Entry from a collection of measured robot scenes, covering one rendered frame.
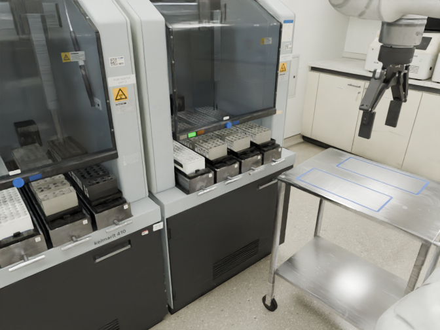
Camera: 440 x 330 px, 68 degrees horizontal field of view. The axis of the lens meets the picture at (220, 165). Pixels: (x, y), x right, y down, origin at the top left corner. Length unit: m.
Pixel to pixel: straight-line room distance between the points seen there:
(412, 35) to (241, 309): 1.53
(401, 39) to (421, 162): 2.58
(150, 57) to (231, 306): 1.35
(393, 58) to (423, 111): 2.42
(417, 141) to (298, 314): 2.00
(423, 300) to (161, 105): 1.03
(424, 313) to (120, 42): 1.11
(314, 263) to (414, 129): 1.87
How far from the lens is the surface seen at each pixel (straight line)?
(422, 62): 3.25
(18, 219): 1.24
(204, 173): 1.46
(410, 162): 3.44
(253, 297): 2.00
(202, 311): 1.93
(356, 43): 4.23
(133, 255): 1.45
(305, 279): 1.74
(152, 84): 1.29
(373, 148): 3.55
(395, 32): 0.87
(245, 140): 1.66
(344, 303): 1.70
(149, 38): 1.27
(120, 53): 1.23
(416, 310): 0.80
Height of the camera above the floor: 1.49
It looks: 27 degrees down
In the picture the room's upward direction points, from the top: straight up
